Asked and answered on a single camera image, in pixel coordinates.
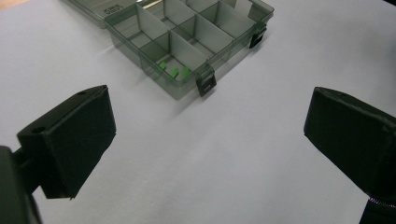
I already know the clear grey compartment box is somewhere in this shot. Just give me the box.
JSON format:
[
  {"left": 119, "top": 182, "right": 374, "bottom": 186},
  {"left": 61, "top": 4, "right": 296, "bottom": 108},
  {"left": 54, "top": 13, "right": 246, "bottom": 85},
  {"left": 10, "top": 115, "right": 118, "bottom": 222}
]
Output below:
[{"left": 62, "top": 0, "right": 276, "bottom": 101}]

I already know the white table mat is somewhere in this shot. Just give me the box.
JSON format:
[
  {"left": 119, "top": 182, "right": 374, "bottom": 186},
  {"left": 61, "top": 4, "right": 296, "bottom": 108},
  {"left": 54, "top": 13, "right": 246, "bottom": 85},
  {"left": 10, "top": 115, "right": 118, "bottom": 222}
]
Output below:
[{"left": 0, "top": 0, "right": 396, "bottom": 224}]

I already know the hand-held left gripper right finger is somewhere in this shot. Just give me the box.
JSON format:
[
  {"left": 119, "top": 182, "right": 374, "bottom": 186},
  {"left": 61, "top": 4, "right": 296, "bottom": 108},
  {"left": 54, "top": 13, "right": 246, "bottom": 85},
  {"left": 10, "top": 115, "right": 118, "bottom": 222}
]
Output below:
[{"left": 304, "top": 86, "right": 396, "bottom": 201}]

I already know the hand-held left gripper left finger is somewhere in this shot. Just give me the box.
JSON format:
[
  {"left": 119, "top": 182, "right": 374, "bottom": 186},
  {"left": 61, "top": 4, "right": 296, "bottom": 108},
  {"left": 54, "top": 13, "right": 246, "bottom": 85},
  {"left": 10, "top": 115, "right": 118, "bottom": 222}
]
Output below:
[{"left": 16, "top": 85, "right": 117, "bottom": 201}]

